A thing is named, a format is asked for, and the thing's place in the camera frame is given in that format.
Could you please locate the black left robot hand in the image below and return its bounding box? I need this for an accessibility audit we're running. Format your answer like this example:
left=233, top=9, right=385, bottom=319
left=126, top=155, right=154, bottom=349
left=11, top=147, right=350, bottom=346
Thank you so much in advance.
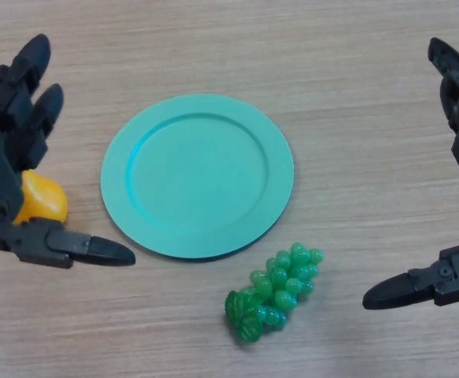
left=0, top=33, right=137, bottom=273

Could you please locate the yellow pear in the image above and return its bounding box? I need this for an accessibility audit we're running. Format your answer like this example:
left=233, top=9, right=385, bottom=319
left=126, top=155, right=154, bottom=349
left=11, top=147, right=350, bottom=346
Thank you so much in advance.
left=13, top=169, right=69, bottom=225

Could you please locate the green round plate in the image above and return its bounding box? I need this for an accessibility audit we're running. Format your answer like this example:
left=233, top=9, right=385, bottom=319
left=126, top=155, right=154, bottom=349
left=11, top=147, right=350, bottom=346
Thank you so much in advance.
left=100, top=93, right=295, bottom=263

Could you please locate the green grape bunch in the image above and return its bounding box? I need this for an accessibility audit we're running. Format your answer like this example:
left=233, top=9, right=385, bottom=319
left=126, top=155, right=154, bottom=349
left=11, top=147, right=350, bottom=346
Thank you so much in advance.
left=224, top=242, right=325, bottom=344

